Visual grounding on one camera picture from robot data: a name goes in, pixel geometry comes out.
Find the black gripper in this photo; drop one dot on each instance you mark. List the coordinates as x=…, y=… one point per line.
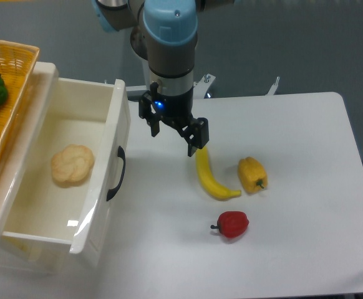
x=174, y=111

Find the white top drawer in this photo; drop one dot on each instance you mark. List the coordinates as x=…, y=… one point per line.
x=71, y=218

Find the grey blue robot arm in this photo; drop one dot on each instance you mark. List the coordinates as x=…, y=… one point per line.
x=169, y=33

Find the white drawer cabinet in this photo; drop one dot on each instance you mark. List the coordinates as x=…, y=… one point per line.
x=13, y=166

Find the yellow banana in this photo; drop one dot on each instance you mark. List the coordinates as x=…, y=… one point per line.
x=208, y=181

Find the yellow bell pepper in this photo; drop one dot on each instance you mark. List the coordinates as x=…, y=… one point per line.
x=252, y=175

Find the beige bread roll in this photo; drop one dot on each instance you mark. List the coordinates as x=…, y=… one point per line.
x=72, y=164

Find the red bell pepper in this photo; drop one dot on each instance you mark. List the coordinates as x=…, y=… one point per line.
x=231, y=224

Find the yellow woven basket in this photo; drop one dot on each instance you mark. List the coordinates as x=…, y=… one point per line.
x=17, y=62

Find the black top drawer handle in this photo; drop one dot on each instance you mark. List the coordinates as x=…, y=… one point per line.
x=119, y=174

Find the white table bracket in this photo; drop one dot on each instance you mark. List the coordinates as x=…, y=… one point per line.
x=273, y=89

